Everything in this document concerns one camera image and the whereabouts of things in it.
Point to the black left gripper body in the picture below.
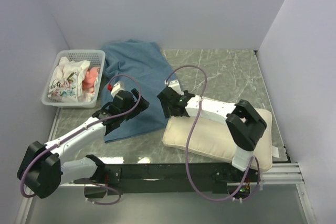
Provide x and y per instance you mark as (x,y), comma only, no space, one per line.
(135,108)

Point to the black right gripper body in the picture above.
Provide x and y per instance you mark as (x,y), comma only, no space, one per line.
(167,111)

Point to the cream pillow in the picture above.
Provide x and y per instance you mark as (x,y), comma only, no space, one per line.
(212,139)

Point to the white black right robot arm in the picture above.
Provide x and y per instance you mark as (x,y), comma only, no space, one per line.
(245,124)

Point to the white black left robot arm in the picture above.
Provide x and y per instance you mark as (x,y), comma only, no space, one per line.
(47,166)

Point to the pink cloth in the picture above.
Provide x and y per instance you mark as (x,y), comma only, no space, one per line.
(90,80)

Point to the white plastic basket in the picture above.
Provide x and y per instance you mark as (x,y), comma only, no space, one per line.
(96,58)

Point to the white printed cloth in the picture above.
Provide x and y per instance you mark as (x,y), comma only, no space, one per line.
(66,81)

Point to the black base beam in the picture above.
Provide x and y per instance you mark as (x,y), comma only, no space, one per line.
(168,178)

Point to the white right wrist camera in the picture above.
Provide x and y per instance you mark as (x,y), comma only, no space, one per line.
(175,85)

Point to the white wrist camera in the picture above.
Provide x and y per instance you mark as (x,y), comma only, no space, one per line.
(175,85)
(116,88)

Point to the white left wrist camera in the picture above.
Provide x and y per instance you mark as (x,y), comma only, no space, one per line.
(116,88)

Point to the aluminium rail frame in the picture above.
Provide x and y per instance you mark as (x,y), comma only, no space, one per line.
(280,174)

